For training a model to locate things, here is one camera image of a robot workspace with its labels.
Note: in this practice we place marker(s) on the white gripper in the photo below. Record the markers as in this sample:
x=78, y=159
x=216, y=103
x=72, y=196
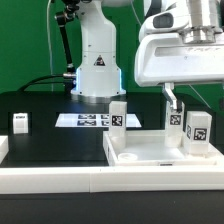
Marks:
x=164, y=58

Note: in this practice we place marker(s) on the white square table top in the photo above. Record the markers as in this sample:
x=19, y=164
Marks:
x=147, y=148

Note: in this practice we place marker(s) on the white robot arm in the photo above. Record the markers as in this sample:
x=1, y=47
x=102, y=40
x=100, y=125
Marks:
x=98, y=74

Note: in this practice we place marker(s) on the white base tag plate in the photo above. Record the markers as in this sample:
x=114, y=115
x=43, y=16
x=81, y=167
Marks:
x=92, y=120

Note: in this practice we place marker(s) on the white U-shaped obstacle fence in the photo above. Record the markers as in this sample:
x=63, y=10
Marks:
x=106, y=179

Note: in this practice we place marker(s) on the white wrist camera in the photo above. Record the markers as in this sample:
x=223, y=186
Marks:
x=165, y=22

